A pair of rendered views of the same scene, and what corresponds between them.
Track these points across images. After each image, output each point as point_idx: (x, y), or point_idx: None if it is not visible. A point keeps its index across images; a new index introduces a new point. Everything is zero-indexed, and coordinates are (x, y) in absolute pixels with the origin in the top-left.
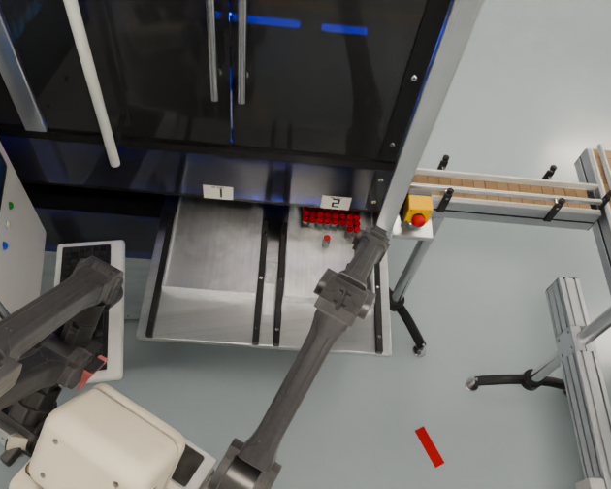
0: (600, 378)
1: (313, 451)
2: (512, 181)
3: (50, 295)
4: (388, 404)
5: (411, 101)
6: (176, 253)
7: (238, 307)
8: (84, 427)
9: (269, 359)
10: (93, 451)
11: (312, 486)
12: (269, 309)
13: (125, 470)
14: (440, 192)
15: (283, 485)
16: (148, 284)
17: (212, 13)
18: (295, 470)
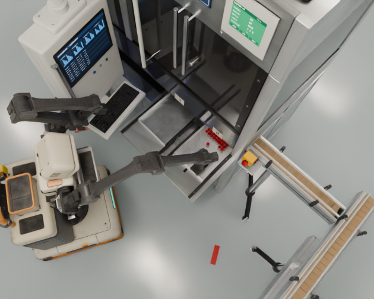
0: None
1: (172, 219)
2: (306, 178)
3: (67, 99)
4: (214, 226)
5: (246, 114)
6: (154, 111)
7: (157, 144)
8: (52, 142)
9: None
10: (48, 150)
11: (161, 229)
12: (166, 153)
13: (51, 161)
14: (271, 159)
15: (152, 220)
16: (136, 115)
17: (175, 38)
18: (160, 219)
